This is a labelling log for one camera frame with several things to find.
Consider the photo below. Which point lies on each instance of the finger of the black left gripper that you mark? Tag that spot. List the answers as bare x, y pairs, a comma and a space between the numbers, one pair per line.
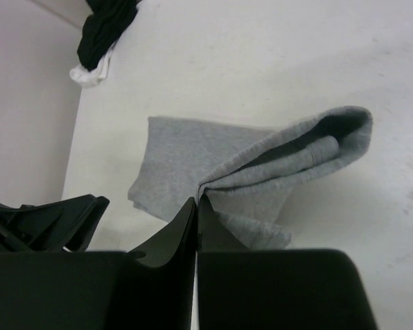
87, 211

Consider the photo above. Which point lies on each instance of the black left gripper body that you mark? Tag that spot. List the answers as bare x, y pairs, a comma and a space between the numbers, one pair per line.
45, 228

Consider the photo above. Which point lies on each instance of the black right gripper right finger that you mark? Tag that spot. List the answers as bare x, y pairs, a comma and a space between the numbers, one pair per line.
274, 289

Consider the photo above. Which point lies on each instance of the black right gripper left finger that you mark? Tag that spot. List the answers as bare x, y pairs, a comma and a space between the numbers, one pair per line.
150, 287

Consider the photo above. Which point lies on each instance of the grey tank top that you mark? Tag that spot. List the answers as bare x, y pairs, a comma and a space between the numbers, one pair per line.
246, 173

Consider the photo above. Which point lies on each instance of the folded white tank top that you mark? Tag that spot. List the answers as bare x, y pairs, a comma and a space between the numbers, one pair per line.
88, 79

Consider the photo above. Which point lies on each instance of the folded black tank top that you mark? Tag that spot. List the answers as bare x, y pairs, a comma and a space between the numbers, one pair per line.
103, 27

